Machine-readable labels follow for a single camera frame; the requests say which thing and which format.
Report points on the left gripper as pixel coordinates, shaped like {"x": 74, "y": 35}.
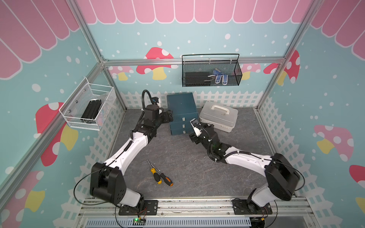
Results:
{"x": 167, "y": 119}

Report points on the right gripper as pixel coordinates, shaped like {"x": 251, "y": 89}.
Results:
{"x": 194, "y": 138}

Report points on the teal three-drawer cabinet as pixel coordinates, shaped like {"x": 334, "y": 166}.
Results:
{"x": 184, "y": 110}

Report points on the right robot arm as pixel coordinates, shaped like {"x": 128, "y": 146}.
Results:
{"x": 281, "y": 177}

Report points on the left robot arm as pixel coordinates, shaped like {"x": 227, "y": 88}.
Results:
{"x": 107, "y": 178}

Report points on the white plastic lidded box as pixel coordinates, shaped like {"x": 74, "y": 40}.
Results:
{"x": 223, "y": 118}

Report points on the blue white item in basket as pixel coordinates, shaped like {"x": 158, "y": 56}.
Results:
{"x": 219, "y": 77}

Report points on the black box in white basket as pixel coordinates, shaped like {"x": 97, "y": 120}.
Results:
{"x": 91, "y": 111}

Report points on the small green circuit board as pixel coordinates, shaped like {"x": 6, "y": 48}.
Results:
{"x": 138, "y": 221}

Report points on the orange handled screwdriver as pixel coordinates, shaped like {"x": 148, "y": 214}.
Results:
{"x": 166, "y": 179}

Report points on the yellow handled screwdriver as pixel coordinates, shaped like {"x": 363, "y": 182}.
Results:
{"x": 155, "y": 173}

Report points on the black wire wall basket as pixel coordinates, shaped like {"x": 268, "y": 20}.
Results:
{"x": 226, "y": 63}

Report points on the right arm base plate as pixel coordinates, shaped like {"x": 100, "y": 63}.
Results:
{"x": 239, "y": 206}

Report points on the white wire wall basket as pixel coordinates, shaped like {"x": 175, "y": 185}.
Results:
{"x": 73, "y": 109}

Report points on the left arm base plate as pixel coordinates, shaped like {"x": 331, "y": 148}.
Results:
{"x": 144, "y": 207}

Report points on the white slotted cable duct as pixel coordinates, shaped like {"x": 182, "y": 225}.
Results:
{"x": 202, "y": 222}

